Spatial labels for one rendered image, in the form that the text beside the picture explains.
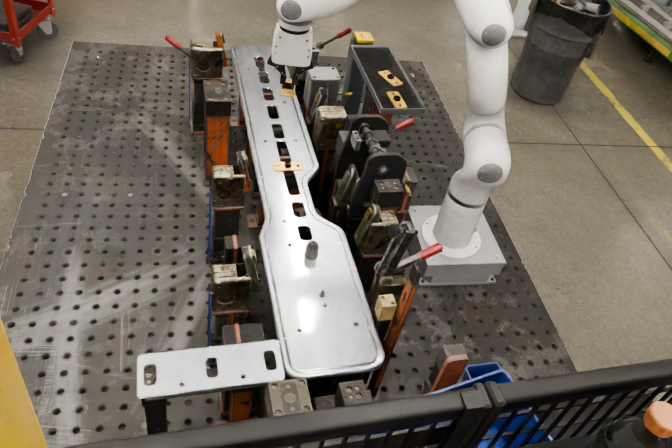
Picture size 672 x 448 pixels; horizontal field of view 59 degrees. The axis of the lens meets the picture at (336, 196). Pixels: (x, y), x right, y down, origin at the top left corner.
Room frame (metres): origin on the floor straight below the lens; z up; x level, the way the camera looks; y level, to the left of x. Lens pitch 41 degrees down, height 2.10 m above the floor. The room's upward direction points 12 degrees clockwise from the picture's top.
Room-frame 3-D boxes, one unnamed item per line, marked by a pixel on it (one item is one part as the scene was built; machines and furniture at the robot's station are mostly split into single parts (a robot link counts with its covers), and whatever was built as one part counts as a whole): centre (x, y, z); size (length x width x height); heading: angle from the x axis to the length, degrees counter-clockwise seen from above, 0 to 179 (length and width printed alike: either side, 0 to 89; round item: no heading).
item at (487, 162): (1.35, -0.38, 1.11); 0.19 x 0.12 x 0.24; 2
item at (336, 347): (1.34, 0.17, 1.00); 1.38 x 0.22 x 0.02; 21
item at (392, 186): (1.19, -0.13, 0.91); 0.07 x 0.05 x 0.42; 111
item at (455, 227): (1.38, -0.38, 0.89); 0.19 x 0.19 x 0.18
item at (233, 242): (1.01, 0.21, 0.84); 0.11 x 0.08 x 0.29; 111
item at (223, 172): (1.20, 0.29, 0.87); 0.12 x 0.09 x 0.35; 111
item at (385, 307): (0.86, -0.16, 0.88); 0.04 x 0.04 x 0.36; 21
